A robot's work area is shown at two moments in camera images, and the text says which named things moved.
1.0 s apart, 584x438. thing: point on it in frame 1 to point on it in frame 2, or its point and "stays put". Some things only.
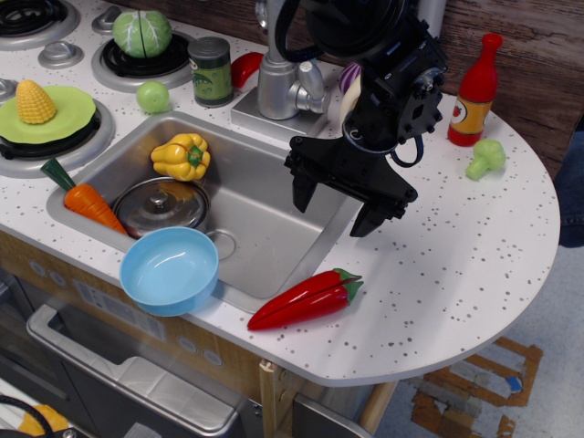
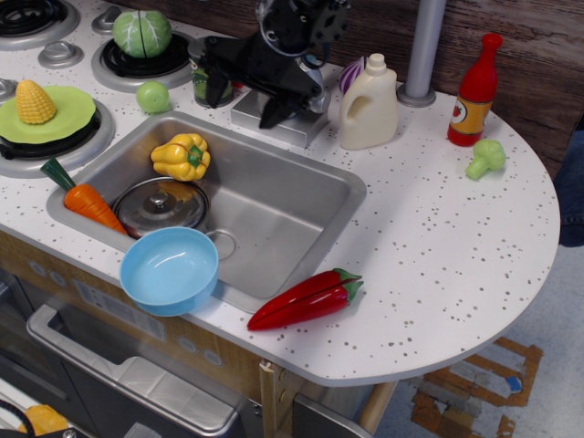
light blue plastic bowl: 170,271 stays put
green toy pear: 153,97 stays put
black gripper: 334,161 to 248,61
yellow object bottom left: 56,421 stays put
